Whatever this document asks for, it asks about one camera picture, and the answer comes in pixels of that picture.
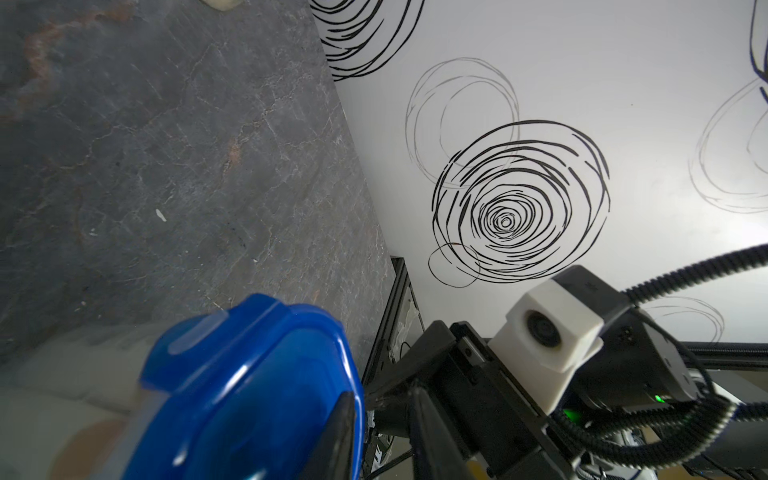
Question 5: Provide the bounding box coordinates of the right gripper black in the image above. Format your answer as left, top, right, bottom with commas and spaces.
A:
365, 321, 576, 479

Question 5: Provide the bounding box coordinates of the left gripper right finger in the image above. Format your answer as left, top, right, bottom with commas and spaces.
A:
407, 386, 473, 480

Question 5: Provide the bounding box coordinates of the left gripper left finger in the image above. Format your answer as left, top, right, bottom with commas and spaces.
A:
311, 391, 356, 479

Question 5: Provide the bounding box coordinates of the clear container blue lid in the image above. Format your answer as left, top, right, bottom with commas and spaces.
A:
0, 292, 367, 480

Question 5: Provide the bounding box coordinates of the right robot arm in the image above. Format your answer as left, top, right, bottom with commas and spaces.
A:
362, 245, 767, 479

